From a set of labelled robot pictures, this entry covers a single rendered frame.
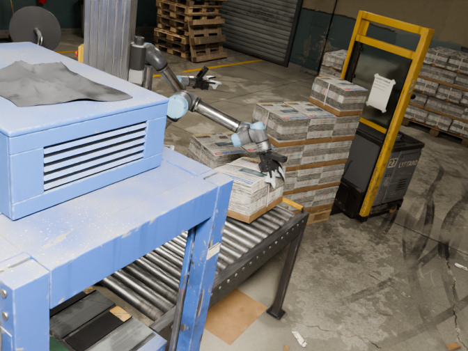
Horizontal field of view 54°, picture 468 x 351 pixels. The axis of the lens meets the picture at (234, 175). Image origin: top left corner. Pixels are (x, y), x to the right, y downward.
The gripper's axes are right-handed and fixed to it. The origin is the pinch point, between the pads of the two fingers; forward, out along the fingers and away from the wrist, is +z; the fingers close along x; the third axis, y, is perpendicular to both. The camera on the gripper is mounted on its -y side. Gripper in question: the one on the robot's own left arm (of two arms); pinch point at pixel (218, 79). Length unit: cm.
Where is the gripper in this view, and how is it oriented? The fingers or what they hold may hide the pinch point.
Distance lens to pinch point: 355.0
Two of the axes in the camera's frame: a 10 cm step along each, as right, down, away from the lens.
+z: 8.7, -0.7, 4.9
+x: 4.3, 5.8, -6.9
